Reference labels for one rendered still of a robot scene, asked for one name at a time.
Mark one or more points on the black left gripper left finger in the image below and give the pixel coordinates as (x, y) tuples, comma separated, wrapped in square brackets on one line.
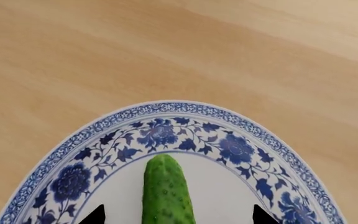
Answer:
[(97, 217)]

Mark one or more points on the green cucumber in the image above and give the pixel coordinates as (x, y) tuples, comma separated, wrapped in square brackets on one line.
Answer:
[(167, 191)]

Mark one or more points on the blue and white porcelain plate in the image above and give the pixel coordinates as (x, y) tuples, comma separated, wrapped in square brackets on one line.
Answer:
[(228, 163)]

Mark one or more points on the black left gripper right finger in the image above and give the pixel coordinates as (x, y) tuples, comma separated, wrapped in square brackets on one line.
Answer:
[(261, 217)]

